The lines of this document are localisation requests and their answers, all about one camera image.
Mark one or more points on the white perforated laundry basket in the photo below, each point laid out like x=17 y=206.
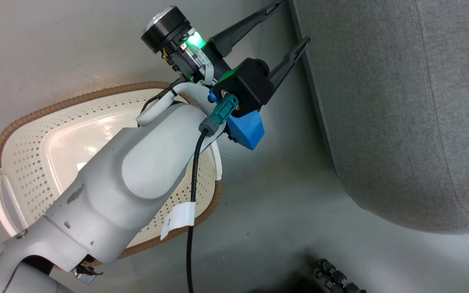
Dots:
x=35 y=154

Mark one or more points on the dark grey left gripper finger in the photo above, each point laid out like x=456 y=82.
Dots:
x=238 y=32
x=289 y=61

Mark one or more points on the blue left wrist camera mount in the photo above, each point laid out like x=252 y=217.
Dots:
x=246 y=130

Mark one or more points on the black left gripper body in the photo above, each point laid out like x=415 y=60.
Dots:
x=246 y=87

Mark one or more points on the grey fabric sofa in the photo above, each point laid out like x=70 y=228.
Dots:
x=401 y=114

